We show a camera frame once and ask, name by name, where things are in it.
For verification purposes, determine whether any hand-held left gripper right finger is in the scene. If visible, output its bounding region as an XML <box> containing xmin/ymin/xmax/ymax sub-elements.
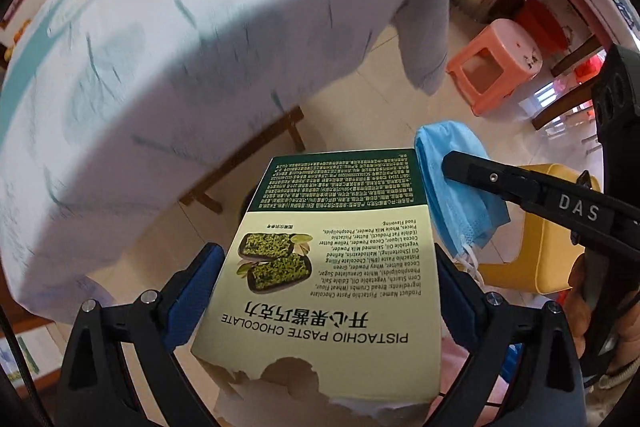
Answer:
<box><xmin>434</xmin><ymin>243</ymin><xmax>588</xmax><ymax>427</ymax></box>

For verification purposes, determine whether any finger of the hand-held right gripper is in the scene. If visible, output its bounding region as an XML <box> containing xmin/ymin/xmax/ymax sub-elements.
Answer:
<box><xmin>441</xmin><ymin>150</ymin><xmax>551</xmax><ymax>210</ymax></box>

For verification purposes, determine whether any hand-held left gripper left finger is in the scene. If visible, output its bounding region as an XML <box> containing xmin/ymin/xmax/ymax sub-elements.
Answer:
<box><xmin>55</xmin><ymin>243</ymin><xmax>226</xmax><ymax>427</ymax></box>

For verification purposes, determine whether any blue face mask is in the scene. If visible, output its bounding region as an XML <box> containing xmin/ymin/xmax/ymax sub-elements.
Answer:
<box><xmin>414</xmin><ymin>121</ymin><xmax>512</xmax><ymax>293</ymax></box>

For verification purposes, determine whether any cream and green cardboard box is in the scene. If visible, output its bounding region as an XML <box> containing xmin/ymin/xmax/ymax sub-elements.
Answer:
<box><xmin>190</xmin><ymin>148</ymin><xmax>445</xmax><ymax>427</ymax></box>

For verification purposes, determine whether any person's right forearm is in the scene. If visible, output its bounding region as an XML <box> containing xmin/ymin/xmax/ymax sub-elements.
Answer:
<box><xmin>592</xmin><ymin>347</ymin><xmax>640</xmax><ymax>390</ymax></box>

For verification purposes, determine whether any person's right hand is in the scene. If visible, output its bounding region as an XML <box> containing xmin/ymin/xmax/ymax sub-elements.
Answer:
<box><xmin>566</xmin><ymin>252</ymin><xmax>593</xmax><ymax>358</ymax></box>

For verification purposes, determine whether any yellow plastic chair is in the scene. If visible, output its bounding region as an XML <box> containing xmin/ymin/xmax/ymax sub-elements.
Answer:
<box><xmin>475</xmin><ymin>163</ymin><xmax>601</xmax><ymax>295</ymax></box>

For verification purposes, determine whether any pink plastic stool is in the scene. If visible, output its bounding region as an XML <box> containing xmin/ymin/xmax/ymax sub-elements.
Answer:
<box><xmin>445</xmin><ymin>18</ymin><xmax>543</xmax><ymax>116</ymax></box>

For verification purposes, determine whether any red plastic bucket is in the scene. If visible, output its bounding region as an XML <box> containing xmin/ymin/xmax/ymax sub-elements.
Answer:
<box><xmin>515</xmin><ymin>0</ymin><xmax>571</xmax><ymax>55</ymax></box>

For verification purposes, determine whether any leaf-print tablecloth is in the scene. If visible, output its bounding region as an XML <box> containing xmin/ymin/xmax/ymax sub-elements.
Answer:
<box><xmin>0</xmin><ymin>0</ymin><xmax>448</xmax><ymax>325</ymax></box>

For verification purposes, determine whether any wooden table leg frame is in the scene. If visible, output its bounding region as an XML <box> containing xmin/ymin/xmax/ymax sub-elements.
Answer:
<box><xmin>180</xmin><ymin>106</ymin><xmax>307</xmax><ymax>214</ymax></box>

